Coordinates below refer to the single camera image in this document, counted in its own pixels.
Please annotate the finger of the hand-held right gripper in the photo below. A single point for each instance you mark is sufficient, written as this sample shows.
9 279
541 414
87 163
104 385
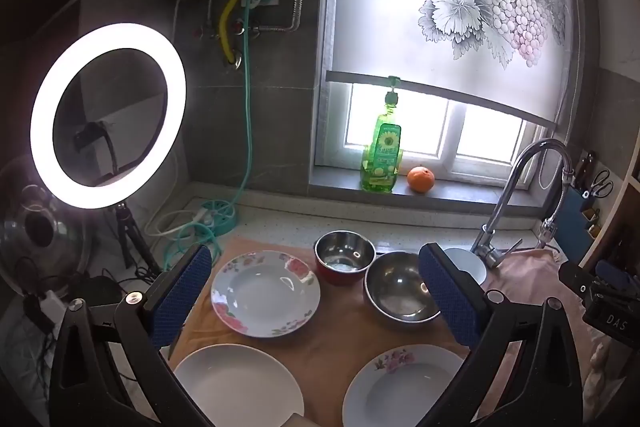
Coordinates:
612 322

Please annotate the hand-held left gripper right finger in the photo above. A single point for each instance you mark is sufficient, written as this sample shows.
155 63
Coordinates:
440 297

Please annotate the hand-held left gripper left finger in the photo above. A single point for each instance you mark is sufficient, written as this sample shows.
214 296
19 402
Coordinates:
185 297

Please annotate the pale blue ceramic bowl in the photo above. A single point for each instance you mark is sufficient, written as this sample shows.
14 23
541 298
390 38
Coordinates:
467 264

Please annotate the large steel bowl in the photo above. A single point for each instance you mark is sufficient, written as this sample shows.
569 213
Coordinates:
395 292

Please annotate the large rose print plate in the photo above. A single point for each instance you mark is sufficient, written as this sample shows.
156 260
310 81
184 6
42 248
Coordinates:
265 297

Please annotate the plain white plate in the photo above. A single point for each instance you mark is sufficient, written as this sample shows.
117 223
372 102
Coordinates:
235 387

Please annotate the pink flower print plate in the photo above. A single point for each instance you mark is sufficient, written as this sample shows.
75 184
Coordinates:
400 392

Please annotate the red steel bowl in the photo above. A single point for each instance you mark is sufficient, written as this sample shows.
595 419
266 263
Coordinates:
345 252

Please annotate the black tripod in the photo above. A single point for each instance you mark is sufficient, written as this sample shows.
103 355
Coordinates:
131 237

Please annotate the pink towel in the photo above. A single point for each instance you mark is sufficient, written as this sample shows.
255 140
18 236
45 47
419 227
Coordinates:
520 272

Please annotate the teal round power strip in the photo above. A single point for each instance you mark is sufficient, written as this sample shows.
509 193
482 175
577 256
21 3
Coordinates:
220 217

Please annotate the black dish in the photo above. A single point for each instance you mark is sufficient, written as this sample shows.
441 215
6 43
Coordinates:
95 289

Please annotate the grey window sill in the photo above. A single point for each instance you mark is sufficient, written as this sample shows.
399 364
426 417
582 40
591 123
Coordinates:
450 194

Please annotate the orange towel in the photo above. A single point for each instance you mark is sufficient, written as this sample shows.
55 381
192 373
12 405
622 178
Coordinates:
340 332

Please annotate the blue knife holder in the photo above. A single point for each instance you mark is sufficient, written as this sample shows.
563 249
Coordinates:
575 217

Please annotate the chrome faucet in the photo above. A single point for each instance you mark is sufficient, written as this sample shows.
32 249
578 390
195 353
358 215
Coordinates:
505 202

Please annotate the orange tangerine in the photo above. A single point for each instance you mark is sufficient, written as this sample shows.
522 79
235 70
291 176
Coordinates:
421 180

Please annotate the white power strip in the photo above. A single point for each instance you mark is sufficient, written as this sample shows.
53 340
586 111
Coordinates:
55 307

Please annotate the black scissors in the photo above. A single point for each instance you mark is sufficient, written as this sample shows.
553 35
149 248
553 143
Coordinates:
602 187

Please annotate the green dish soap bottle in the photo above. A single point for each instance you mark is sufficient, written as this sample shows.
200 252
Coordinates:
382 157

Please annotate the steel pot lid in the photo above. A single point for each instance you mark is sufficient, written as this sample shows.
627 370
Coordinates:
30 227

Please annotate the white window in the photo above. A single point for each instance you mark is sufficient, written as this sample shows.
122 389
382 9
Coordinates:
425 122

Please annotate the grape print roller blind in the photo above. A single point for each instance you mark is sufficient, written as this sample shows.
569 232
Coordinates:
400 7

